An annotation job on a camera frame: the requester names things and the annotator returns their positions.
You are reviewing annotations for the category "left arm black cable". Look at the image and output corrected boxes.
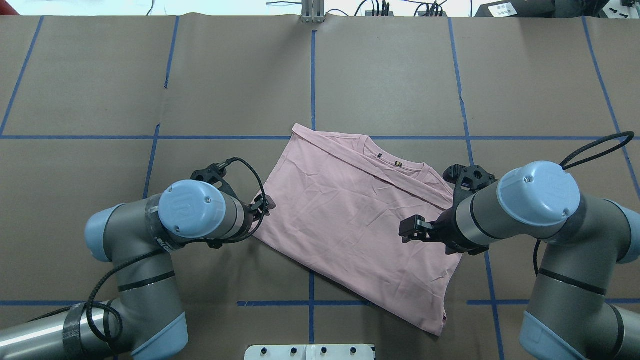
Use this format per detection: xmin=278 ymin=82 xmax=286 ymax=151
xmin=25 ymin=157 xmax=267 ymax=344

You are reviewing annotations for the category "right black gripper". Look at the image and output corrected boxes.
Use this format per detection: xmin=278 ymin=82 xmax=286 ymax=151
xmin=398 ymin=208 xmax=490 ymax=256

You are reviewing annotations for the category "pink Snoopy t-shirt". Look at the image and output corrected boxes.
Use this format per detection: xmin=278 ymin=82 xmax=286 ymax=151
xmin=254 ymin=124 xmax=461 ymax=337

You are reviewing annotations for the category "black box with label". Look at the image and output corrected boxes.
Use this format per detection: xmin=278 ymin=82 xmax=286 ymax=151
xmin=474 ymin=1 xmax=519 ymax=18

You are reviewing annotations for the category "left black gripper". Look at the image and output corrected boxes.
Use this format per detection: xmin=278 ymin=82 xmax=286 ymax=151
xmin=247 ymin=194 xmax=276 ymax=233

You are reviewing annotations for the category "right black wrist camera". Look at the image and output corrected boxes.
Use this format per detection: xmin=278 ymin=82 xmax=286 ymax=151
xmin=442 ymin=164 xmax=499 ymax=193

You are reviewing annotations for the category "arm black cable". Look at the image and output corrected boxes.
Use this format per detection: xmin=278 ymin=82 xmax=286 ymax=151
xmin=25 ymin=157 xmax=267 ymax=344
xmin=532 ymin=131 xmax=636 ymax=277

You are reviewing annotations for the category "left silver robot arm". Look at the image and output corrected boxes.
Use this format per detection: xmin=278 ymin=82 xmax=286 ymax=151
xmin=1 ymin=179 xmax=274 ymax=360

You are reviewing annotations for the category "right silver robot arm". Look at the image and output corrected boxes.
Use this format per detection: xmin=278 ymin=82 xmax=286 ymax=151
xmin=398 ymin=161 xmax=640 ymax=360

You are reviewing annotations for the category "aluminium frame post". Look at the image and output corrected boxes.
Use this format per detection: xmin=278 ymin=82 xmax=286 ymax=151
xmin=299 ymin=0 xmax=326 ymax=24

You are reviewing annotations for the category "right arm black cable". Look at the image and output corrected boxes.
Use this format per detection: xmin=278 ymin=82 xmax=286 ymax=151
xmin=532 ymin=131 xmax=636 ymax=277

